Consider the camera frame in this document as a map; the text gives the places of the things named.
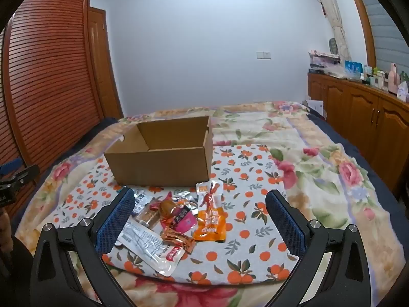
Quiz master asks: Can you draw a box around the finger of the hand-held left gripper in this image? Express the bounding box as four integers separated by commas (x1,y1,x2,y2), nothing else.
2,165,40,188
0,158,24,175

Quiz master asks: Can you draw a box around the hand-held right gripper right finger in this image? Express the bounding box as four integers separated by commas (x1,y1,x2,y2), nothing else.
265,189,376,307

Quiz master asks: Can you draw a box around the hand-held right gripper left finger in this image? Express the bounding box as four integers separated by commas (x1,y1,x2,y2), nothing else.
30,187,136,307

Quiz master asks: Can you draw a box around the clear packet with brown cake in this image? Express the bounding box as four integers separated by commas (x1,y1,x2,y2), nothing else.
136,203,161,230

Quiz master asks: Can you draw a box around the white and red snack packet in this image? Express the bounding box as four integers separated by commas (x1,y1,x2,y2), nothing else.
132,192,149,215

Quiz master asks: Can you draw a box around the long white snack packet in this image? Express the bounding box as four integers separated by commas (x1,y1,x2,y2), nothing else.
117,221,186,277

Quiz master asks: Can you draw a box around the brown braised egg packet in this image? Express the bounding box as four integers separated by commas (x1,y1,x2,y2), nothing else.
159,199,177,221

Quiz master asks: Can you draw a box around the orange-brown snack packet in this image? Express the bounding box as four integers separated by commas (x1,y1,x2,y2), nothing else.
161,229,196,254

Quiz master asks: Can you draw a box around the pink snack packet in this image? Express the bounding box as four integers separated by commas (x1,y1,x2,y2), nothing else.
163,209,196,234

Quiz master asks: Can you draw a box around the brown cardboard box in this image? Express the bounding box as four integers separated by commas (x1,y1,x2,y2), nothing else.
104,116,213,188

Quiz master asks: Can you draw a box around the silver orange snack packet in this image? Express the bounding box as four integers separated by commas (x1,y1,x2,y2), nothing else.
173,191,199,212

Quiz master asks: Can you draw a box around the person's left hand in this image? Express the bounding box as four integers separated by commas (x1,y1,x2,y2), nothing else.
0,212,13,240

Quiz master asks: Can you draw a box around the orange fruit print cloth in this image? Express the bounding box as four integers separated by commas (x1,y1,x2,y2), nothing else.
51,144,304,285

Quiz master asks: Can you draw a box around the floral blanket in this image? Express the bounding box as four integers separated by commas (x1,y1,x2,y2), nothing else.
14,101,406,307

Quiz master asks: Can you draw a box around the person's dark clothing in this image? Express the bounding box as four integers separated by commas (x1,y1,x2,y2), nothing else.
0,234,36,307

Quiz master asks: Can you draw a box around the louvered wooden wardrobe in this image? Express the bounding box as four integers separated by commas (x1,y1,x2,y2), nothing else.
0,0,107,218

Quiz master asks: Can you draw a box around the wooden door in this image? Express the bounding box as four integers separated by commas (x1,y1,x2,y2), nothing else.
88,6,124,119

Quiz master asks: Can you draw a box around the wooden cabinet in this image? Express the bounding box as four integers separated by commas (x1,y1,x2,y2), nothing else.
307,72,409,199

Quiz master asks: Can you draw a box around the stack of pink boxes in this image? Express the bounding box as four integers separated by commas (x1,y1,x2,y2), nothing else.
308,49,341,75

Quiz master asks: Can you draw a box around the blue box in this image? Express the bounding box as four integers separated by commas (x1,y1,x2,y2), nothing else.
344,60,364,79

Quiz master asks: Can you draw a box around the group of small bottles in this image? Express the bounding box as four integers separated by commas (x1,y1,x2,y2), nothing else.
361,65,389,88

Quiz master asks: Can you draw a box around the pink bottle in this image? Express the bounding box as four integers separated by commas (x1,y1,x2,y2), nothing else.
388,63,401,93

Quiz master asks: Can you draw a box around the white curtain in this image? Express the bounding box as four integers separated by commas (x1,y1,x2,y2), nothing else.
311,0,350,59

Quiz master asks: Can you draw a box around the grey window blind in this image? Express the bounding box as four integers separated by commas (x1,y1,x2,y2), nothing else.
355,0,409,71

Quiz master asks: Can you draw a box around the wooden window frame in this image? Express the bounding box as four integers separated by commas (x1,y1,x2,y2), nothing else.
343,0,378,68

